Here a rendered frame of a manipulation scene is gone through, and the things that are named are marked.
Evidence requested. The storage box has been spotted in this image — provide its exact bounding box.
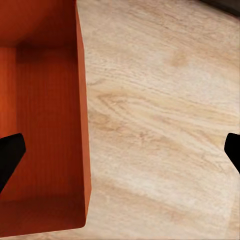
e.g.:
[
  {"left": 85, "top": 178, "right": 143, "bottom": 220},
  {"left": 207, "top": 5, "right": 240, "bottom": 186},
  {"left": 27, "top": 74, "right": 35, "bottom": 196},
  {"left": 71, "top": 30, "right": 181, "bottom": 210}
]
[{"left": 0, "top": 0, "right": 92, "bottom": 238}]

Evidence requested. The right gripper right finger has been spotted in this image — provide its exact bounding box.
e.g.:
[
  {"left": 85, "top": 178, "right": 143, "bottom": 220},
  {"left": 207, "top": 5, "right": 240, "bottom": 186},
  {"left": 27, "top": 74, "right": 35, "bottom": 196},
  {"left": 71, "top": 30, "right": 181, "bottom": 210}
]
[{"left": 224, "top": 133, "right": 240, "bottom": 173}]

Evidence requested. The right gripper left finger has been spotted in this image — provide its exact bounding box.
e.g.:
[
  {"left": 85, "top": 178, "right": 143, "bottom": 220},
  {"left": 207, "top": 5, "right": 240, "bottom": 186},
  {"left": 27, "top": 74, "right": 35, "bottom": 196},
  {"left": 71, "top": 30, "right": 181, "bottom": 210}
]
[{"left": 0, "top": 133, "right": 26, "bottom": 193}]

